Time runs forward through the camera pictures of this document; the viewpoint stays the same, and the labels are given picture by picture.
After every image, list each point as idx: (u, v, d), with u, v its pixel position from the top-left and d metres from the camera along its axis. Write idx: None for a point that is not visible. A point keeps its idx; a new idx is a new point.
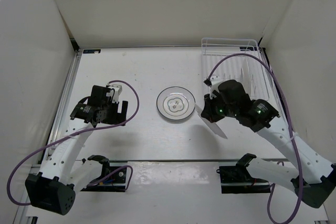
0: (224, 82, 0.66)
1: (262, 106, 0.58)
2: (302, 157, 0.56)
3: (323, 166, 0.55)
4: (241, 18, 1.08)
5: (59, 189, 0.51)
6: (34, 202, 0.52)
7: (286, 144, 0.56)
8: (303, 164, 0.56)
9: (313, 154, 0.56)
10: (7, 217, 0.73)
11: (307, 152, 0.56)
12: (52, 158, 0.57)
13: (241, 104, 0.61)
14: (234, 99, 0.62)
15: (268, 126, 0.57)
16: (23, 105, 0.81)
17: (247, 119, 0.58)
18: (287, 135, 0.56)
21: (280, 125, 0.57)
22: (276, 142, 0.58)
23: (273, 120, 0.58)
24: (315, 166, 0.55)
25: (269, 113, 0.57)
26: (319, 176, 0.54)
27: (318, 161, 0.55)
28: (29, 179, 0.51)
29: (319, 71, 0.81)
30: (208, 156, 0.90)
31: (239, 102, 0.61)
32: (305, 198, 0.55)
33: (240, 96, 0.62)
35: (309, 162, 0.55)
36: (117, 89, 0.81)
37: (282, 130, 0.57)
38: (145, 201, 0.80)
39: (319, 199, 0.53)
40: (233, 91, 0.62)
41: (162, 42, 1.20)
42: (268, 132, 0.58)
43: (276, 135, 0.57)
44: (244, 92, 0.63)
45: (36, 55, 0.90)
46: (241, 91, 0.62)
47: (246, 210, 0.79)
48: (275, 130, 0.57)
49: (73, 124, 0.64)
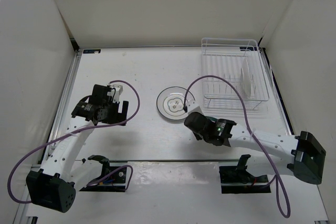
0: (187, 116, 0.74)
1: (222, 124, 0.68)
2: (268, 144, 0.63)
3: (289, 141, 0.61)
4: (241, 18, 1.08)
5: (59, 186, 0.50)
6: (34, 199, 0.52)
7: (250, 141, 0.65)
8: (273, 149, 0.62)
9: (275, 137, 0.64)
10: (7, 217, 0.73)
11: (270, 138, 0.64)
12: (53, 155, 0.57)
13: (208, 128, 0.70)
14: (199, 128, 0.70)
15: (229, 136, 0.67)
16: (23, 104, 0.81)
17: (217, 140, 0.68)
18: (248, 132, 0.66)
21: (240, 129, 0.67)
22: (244, 144, 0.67)
23: (233, 129, 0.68)
24: (283, 145, 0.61)
25: (229, 126, 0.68)
26: (290, 150, 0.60)
27: (283, 140, 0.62)
28: (29, 176, 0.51)
29: (319, 70, 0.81)
30: (209, 156, 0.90)
31: (205, 128, 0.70)
32: (305, 177, 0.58)
33: (202, 123, 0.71)
35: (276, 145, 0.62)
36: (118, 89, 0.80)
37: (243, 132, 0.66)
38: (145, 201, 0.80)
39: (315, 173, 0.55)
40: (196, 121, 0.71)
41: (162, 42, 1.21)
42: (234, 140, 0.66)
43: (241, 138, 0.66)
44: (204, 118, 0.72)
45: (36, 55, 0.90)
46: (201, 118, 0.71)
47: (247, 209, 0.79)
48: (238, 135, 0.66)
49: (74, 121, 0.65)
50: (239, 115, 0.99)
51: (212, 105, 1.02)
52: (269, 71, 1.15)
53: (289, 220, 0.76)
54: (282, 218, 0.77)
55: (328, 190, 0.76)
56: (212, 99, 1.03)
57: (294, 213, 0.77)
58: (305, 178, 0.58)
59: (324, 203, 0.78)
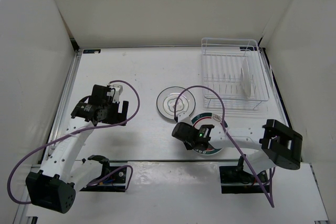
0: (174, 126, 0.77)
1: (204, 130, 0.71)
2: (240, 138, 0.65)
3: (257, 130, 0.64)
4: (241, 18, 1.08)
5: (59, 187, 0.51)
6: (34, 200, 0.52)
7: (224, 139, 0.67)
8: (245, 142, 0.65)
9: (244, 129, 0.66)
10: (7, 217, 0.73)
11: (241, 131, 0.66)
12: (53, 156, 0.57)
13: (192, 136, 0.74)
14: (185, 136, 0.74)
15: (209, 138, 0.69)
16: (23, 104, 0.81)
17: (201, 145, 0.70)
18: (223, 132, 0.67)
21: (217, 130, 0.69)
22: (223, 144, 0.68)
23: (212, 131, 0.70)
24: (253, 137, 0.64)
25: (209, 129, 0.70)
26: (258, 140, 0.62)
27: (253, 131, 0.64)
28: (29, 177, 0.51)
29: (319, 71, 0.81)
30: (208, 156, 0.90)
31: (190, 136, 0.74)
32: (284, 163, 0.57)
33: (187, 130, 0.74)
35: (246, 137, 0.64)
36: (118, 89, 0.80)
37: (220, 132, 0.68)
38: (145, 201, 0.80)
39: (287, 158, 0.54)
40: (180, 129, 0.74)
41: (162, 42, 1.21)
42: (214, 141, 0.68)
43: (218, 138, 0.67)
44: (188, 126, 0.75)
45: (36, 55, 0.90)
46: (186, 127, 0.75)
47: (247, 210, 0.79)
48: (216, 136, 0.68)
49: (74, 123, 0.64)
50: (239, 115, 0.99)
51: (212, 105, 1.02)
52: (269, 71, 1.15)
53: (289, 220, 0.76)
54: (283, 218, 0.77)
55: (328, 191, 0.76)
56: (212, 99, 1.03)
57: (294, 213, 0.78)
58: (285, 164, 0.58)
59: (324, 203, 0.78)
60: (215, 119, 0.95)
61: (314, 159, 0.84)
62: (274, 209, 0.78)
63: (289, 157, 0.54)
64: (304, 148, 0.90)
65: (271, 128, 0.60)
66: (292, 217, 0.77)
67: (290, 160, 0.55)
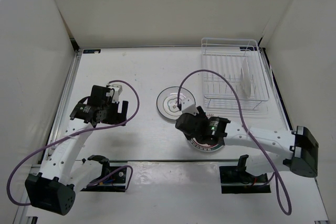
0: (180, 115, 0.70)
1: (216, 123, 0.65)
2: (265, 141, 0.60)
3: (285, 136, 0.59)
4: (241, 18, 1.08)
5: (59, 189, 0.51)
6: (34, 202, 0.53)
7: (245, 139, 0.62)
8: (271, 147, 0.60)
9: (270, 132, 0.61)
10: (7, 217, 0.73)
11: (267, 134, 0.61)
12: (52, 158, 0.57)
13: (200, 129, 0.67)
14: (192, 128, 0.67)
15: (225, 135, 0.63)
16: (23, 105, 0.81)
17: (210, 139, 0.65)
18: (243, 130, 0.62)
21: (235, 127, 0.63)
22: (240, 142, 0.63)
23: (228, 127, 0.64)
24: (281, 142, 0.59)
25: (224, 124, 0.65)
26: (288, 147, 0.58)
27: (280, 136, 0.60)
28: (28, 179, 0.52)
29: (319, 71, 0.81)
30: (208, 156, 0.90)
31: (197, 129, 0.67)
32: (301, 171, 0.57)
33: (195, 123, 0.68)
35: (273, 142, 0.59)
36: (117, 89, 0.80)
37: (238, 131, 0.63)
38: (145, 201, 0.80)
39: (312, 168, 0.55)
40: (188, 121, 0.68)
41: (163, 42, 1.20)
42: (230, 139, 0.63)
43: (236, 136, 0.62)
44: (195, 118, 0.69)
45: (36, 56, 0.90)
46: (192, 118, 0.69)
47: (246, 210, 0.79)
48: (233, 134, 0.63)
49: (73, 124, 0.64)
50: (238, 115, 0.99)
51: (212, 105, 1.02)
52: (269, 71, 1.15)
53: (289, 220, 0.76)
54: (283, 218, 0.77)
55: (328, 191, 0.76)
56: (212, 99, 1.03)
57: (294, 213, 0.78)
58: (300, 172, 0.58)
59: (324, 203, 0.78)
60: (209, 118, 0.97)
61: None
62: (274, 209, 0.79)
63: (313, 167, 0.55)
64: None
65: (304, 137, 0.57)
66: (292, 217, 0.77)
67: (311, 170, 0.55)
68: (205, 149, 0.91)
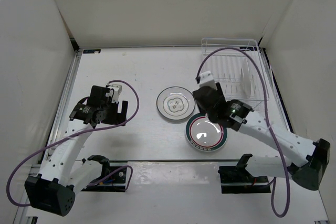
0: (199, 88, 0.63)
1: (236, 106, 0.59)
2: (283, 142, 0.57)
3: (305, 145, 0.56)
4: (241, 18, 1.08)
5: (58, 191, 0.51)
6: (33, 203, 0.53)
7: (264, 134, 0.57)
8: (286, 149, 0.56)
9: (290, 135, 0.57)
10: (7, 218, 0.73)
11: (287, 135, 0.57)
12: (51, 159, 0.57)
13: (218, 108, 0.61)
14: (209, 105, 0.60)
15: (245, 121, 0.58)
16: (23, 105, 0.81)
17: (226, 121, 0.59)
18: (264, 123, 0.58)
21: (256, 118, 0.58)
22: (256, 135, 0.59)
23: (249, 115, 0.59)
24: (298, 148, 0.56)
25: (246, 112, 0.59)
26: (305, 155, 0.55)
27: (300, 142, 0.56)
28: (28, 181, 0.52)
29: (319, 71, 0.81)
30: (208, 156, 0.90)
31: (215, 106, 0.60)
32: (304, 181, 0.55)
33: (214, 100, 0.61)
35: (291, 145, 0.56)
36: (117, 89, 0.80)
37: (259, 123, 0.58)
38: (145, 201, 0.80)
39: (316, 179, 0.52)
40: (208, 96, 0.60)
41: (163, 42, 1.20)
42: (247, 127, 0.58)
43: (255, 127, 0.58)
44: (216, 95, 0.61)
45: (36, 56, 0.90)
46: (213, 94, 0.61)
47: (246, 210, 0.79)
48: (253, 124, 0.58)
49: (72, 125, 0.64)
50: None
51: None
52: (269, 71, 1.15)
53: (289, 220, 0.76)
54: (283, 218, 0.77)
55: (328, 191, 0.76)
56: None
57: (294, 213, 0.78)
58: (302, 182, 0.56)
59: (324, 204, 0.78)
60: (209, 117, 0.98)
61: None
62: (274, 209, 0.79)
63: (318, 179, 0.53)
64: None
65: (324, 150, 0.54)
66: (292, 217, 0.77)
67: (313, 183, 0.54)
68: (205, 149, 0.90)
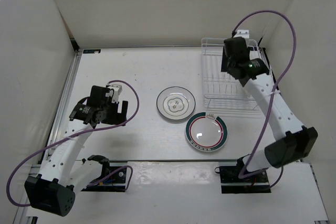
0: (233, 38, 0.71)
1: (255, 63, 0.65)
2: (274, 110, 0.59)
3: (293, 123, 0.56)
4: (241, 18, 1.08)
5: (58, 191, 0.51)
6: (33, 203, 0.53)
7: (264, 96, 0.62)
8: (274, 119, 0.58)
9: (287, 109, 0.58)
10: (7, 218, 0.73)
11: (283, 108, 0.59)
12: (51, 159, 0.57)
13: (239, 57, 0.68)
14: (233, 51, 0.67)
15: (254, 78, 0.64)
16: (23, 105, 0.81)
17: (238, 71, 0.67)
18: (269, 88, 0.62)
21: (265, 81, 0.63)
22: (258, 95, 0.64)
23: (261, 76, 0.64)
24: (285, 122, 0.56)
25: (261, 72, 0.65)
26: (285, 129, 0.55)
27: (290, 119, 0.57)
28: (28, 181, 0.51)
29: (320, 71, 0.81)
30: (208, 156, 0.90)
31: (237, 54, 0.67)
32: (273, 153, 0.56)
33: (240, 50, 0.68)
35: (280, 116, 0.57)
36: (117, 89, 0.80)
37: (266, 86, 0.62)
38: (145, 201, 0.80)
39: (284, 153, 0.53)
40: (236, 44, 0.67)
41: (163, 42, 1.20)
42: (253, 84, 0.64)
43: (259, 87, 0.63)
44: (244, 47, 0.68)
45: (36, 55, 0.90)
46: (242, 45, 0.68)
47: (245, 210, 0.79)
48: (260, 83, 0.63)
49: (72, 125, 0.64)
50: (238, 116, 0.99)
51: (212, 105, 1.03)
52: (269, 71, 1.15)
53: (289, 220, 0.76)
54: (282, 217, 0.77)
55: (328, 191, 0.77)
56: (212, 99, 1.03)
57: (293, 213, 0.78)
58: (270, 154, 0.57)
59: (324, 204, 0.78)
60: (210, 117, 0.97)
61: (314, 159, 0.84)
62: (274, 209, 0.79)
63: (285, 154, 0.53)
64: None
65: (306, 135, 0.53)
66: (292, 217, 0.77)
67: (279, 157, 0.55)
68: (205, 149, 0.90)
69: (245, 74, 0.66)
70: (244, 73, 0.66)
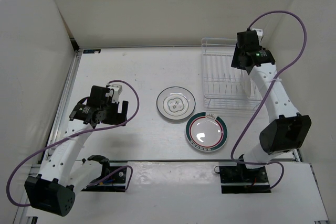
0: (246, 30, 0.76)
1: (263, 53, 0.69)
2: (272, 96, 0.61)
3: (289, 109, 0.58)
4: (241, 18, 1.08)
5: (58, 191, 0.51)
6: (33, 203, 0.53)
7: (264, 82, 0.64)
8: (271, 103, 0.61)
9: (285, 96, 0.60)
10: (7, 219, 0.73)
11: (281, 94, 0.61)
12: (51, 159, 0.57)
13: (249, 48, 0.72)
14: (244, 41, 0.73)
15: (258, 66, 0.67)
16: (23, 105, 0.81)
17: (247, 59, 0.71)
18: (271, 76, 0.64)
21: (269, 70, 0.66)
22: (260, 82, 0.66)
23: (266, 64, 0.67)
24: (281, 108, 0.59)
25: (266, 62, 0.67)
26: (280, 114, 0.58)
27: (286, 105, 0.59)
28: (27, 181, 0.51)
29: (320, 71, 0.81)
30: (208, 156, 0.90)
31: (247, 44, 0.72)
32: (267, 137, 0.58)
33: (250, 41, 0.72)
35: (277, 101, 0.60)
36: (117, 89, 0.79)
37: (269, 73, 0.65)
38: (145, 201, 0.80)
39: (276, 134, 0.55)
40: (247, 35, 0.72)
41: (162, 42, 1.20)
42: (256, 71, 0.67)
43: (261, 74, 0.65)
44: (254, 38, 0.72)
45: (36, 55, 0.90)
46: (253, 36, 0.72)
47: (245, 210, 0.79)
48: (263, 71, 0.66)
49: (72, 125, 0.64)
50: (238, 115, 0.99)
51: (212, 105, 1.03)
52: None
53: (289, 220, 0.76)
54: (282, 218, 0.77)
55: (328, 191, 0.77)
56: (212, 99, 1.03)
57: (293, 213, 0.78)
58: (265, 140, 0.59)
59: (324, 204, 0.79)
60: (210, 117, 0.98)
61: (314, 159, 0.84)
62: (274, 209, 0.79)
63: (277, 136, 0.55)
64: (304, 148, 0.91)
65: (298, 120, 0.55)
66: (292, 217, 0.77)
67: (271, 139, 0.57)
68: (204, 149, 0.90)
69: (251, 62, 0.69)
70: (251, 61, 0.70)
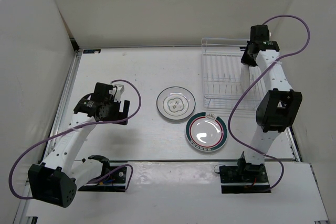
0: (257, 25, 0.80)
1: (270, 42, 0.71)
2: (271, 74, 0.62)
3: (283, 86, 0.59)
4: (241, 19, 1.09)
5: (61, 180, 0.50)
6: (35, 194, 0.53)
7: (265, 63, 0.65)
8: (269, 80, 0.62)
9: (283, 76, 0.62)
10: (7, 219, 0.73)
11: (279, 73, 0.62)
12: (55, 149, 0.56)
13: (259, 38, 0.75)
14: (254, 32, 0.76)
15: (263, 50, 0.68)
16: (23, 104, 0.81)
17: (253, 45, 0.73)
18: (272, 59, 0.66)
21: (272, 54, 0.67)
22: (262, 65, 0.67)
23: (270, 51, 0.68)
24: (276, 84, 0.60)
25: (272, 48, 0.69)
26: (273, 87, 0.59)
27: (282, 83, 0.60)
28: (31, 170, 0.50)
29: (319, 71, 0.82)
30: (208, 156, 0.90)
31: (257, 34, 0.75)
32: (261, 112, 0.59)
33: (260, 33, 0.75)
35: (274, 78, 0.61)
36: (120, 88, 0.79)
37: (271, 57, 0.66)
38: (145, 201, 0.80)
39: (267, 107, 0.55)
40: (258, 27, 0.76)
41: (163, 42, 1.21)
42: (260, 55, 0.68)
43: (264, 57, 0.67)
44: (264, 31, 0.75)
45: (36, 54, 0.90)
46: (264, 29, 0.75)
47: (246, 210, 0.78)
48: (266, 54, 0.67)
49: (76, 117, 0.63)
50: (238, 115, 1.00)
51: (212, 105, 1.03)
52: None
53: (289, 220, 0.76)
54: (283, 217, 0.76)
55: (327, 191, 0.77)
56: (212, 99, 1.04)
57: (294, 213, 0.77)
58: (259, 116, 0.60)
59: (324, 203, 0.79)
60: (210, 117, 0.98)
61: (314, 159, 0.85)
62: (275, 208, 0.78)
63: (268, 109, 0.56)
64: (304, 148, 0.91)
65: (291, 95, 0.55)
66: (292, 217, 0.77)
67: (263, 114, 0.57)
68: (205, 149, 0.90)
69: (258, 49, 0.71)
70: (257, 48, 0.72)
